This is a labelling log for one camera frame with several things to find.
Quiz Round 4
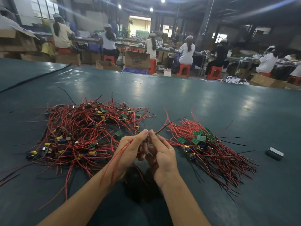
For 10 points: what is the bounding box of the person's right hand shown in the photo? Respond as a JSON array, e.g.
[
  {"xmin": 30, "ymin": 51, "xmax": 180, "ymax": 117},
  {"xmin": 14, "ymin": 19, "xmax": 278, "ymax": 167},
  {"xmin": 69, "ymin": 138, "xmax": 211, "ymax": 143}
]
[{"xmin": 145, "ymin": 129, "xmax": 180, "ymax": 189}]

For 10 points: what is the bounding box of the person's left hand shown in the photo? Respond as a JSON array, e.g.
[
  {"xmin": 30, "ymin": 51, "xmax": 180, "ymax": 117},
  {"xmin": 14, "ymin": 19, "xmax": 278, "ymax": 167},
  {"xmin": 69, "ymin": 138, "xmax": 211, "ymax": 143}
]
[{"xmin": 107, "ymin": 129, "xmax": 149, "ymax": 182}]

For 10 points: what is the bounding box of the red wire with yellow connector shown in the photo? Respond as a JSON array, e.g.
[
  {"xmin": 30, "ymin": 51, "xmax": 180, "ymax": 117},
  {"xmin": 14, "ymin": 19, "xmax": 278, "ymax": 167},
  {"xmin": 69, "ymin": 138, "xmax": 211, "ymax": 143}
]
[{"xmin": 101, "ymin": 108, "xmax": 186, "ymax": 186}]

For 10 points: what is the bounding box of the pile of red-wired boards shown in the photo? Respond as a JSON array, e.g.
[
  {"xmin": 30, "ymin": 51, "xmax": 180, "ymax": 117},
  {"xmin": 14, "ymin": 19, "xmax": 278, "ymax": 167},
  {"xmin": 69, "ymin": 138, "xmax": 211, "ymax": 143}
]
[{"xmin": 0, "ymin": 93, "xmax": 156, "ymax": 210}]

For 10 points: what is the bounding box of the sorted bundle of wired boards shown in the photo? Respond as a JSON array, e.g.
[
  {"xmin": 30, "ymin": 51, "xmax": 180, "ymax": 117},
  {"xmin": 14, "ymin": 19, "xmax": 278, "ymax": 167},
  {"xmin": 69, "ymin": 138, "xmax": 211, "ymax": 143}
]
[{"xmin": 162, "ymin": 108, "xmax": 258, "ymax": 201}]

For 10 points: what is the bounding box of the person's right forearm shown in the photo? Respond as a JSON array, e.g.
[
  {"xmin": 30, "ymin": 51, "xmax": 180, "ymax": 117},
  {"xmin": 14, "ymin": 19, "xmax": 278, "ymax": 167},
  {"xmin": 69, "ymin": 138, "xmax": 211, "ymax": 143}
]
[{"xmin": 159, "ymin": 175, "xmax": 211, "ymax": 226}]

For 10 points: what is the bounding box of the person's left forearm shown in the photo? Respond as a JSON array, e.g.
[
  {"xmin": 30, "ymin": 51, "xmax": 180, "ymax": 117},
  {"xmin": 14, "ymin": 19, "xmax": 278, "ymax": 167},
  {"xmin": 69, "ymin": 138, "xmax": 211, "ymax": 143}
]
[{"xmin": 38, "ymin": 169, "xmax": 124, "ymax": 226}]

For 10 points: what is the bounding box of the blue plastic crate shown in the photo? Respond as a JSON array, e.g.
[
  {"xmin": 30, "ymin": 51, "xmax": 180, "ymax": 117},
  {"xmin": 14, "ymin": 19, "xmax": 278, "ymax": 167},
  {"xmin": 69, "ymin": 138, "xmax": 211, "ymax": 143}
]
[{"xmin": 122, "ymin": 68, "xmax": 150, "ymax": 75}]

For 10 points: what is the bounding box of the dark green table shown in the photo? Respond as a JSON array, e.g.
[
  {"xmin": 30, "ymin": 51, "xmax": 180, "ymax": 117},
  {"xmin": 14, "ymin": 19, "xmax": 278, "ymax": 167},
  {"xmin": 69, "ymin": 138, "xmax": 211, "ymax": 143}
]
[{"xmin": 0, "ymin": 58, "xmax": 301, "ymax": 226}]

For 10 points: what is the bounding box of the heap of black white items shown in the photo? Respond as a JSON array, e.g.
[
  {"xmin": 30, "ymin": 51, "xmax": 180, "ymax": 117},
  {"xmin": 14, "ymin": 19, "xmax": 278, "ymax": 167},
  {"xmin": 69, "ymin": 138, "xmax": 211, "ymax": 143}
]
[{"xmin": 224, "ymin": 76, "xmax": 251, "ymax": 86}]

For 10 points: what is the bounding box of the small black grey block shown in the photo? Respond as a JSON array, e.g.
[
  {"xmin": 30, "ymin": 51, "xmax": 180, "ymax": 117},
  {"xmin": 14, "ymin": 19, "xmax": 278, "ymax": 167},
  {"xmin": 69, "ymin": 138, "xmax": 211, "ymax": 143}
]
[{"xmin": 265, "ymin": 147, "xmax": 285, "ymax": 161}]

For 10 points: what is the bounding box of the yellow sack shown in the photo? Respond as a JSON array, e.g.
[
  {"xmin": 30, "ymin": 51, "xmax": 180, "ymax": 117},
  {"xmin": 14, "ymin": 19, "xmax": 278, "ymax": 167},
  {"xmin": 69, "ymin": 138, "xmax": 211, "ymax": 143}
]
[{"xmin": 41, "ymin": 43, "xmax": 56, "ymax": 57}]

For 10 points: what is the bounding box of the large open cardboard box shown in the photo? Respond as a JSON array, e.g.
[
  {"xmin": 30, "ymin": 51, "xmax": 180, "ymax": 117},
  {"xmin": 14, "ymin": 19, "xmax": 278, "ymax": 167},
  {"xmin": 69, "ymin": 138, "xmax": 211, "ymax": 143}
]
[{"xmin": 0, "ymin": 29, "xmax": 38, "ymax": 52}]

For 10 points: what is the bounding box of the grid window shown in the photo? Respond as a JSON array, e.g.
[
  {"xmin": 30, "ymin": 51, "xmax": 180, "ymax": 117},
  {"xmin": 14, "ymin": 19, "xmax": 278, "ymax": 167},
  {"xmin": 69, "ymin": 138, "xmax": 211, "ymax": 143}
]
[{"xmin": 30, "ymin": 0, "xmax": 60, "ymax": 19}]

